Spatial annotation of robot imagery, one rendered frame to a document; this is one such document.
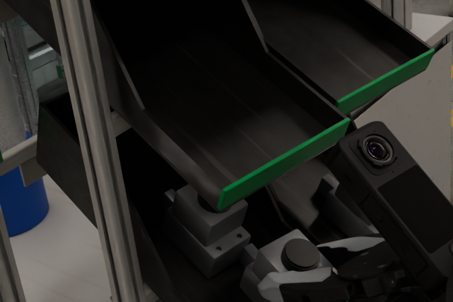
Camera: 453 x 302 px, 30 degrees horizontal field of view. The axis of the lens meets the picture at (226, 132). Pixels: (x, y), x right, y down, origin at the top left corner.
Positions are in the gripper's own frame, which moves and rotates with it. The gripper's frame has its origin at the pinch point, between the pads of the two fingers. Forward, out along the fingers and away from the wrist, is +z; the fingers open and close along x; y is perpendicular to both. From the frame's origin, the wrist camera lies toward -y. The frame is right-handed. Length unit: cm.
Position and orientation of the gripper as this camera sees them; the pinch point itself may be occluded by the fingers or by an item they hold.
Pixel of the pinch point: (292, 264)
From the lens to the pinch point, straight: 68.8
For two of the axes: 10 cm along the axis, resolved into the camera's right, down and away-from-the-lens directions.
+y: 3.5, 9.3, 0.8
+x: 7.7, -3.3, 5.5
